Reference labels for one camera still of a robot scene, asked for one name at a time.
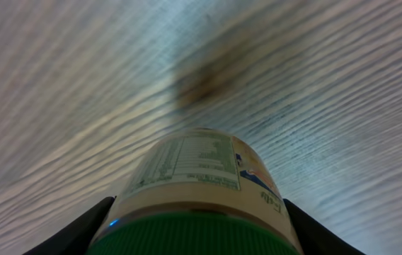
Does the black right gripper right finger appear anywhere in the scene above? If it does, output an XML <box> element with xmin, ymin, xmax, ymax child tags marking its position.
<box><xmin>283</xmin><ymin>198</ymin><xmax>364</xmax><ymax>255</ymax></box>

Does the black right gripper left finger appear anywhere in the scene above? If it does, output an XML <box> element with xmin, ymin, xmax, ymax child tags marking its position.
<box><xmin>24</xmin><ymin>197</ymin><xmax>115</xmax><ymax>255</ymax></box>

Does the green lidded jar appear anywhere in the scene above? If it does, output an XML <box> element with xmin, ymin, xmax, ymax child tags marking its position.
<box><xmin>92</xmin><ymin>129</ymin><xmax>303</xmax><ymax>254</ymax></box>

